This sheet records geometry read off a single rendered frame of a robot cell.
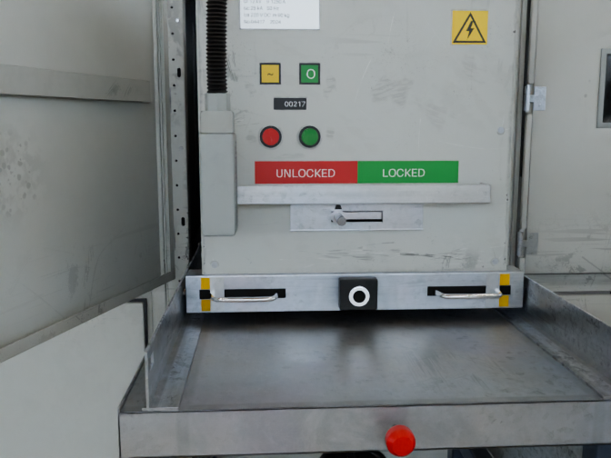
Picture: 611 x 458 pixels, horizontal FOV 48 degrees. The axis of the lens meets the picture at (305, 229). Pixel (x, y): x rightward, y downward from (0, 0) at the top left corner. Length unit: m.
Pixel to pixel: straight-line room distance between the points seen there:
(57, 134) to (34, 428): 0.70
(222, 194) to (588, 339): 0.52
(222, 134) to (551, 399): 0.54
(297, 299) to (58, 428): 0.69
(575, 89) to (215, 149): 0.83
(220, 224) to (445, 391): 0.38
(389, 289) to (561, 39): 0.68
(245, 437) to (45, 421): 0.84
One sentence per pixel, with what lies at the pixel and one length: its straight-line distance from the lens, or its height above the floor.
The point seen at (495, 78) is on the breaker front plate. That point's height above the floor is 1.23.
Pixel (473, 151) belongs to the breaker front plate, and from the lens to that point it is 1.12.
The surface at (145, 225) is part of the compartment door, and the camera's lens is 1.39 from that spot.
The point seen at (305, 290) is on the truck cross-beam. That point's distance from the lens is 1.09.
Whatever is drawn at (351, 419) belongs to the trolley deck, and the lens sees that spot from 0.81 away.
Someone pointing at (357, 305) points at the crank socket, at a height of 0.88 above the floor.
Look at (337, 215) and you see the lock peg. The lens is 1.05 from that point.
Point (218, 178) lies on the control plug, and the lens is 0.96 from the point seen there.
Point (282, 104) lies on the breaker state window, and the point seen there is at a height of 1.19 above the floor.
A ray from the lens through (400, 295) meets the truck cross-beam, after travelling 1.11.
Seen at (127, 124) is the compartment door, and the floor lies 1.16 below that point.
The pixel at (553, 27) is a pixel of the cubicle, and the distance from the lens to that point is 1.52.
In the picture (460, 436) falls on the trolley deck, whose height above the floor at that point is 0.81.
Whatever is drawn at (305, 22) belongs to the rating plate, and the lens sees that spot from 1.08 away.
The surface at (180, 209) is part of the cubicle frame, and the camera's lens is 1.43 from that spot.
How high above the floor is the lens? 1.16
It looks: 9 degrees down
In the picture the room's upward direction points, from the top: straight up
